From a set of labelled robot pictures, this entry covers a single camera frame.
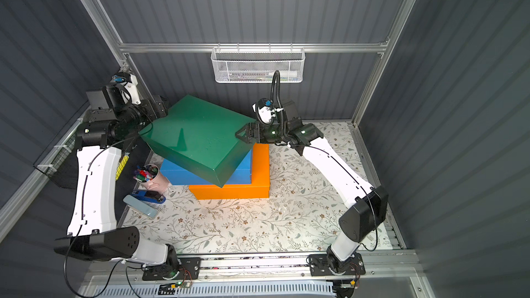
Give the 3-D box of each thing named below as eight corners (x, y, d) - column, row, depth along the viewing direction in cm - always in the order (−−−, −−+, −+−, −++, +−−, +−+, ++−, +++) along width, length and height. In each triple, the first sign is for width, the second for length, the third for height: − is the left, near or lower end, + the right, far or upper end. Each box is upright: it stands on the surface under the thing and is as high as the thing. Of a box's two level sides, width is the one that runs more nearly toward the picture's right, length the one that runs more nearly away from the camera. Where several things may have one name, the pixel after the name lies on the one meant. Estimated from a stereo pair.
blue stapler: (136, 198, 93) (130, 193, 89) (141, 191, 95) (135, 186, 91) (162, 205, 91) (157, 200, 87) (166, 198, 93) (162, 193, 89)
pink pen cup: (149, 198, 93) (133, 184, 83) (149, 182, 99) (134, 166, 88) (169, 192, 95) (156, 177, 84) (168, 176, 100) (156, 160, 90)
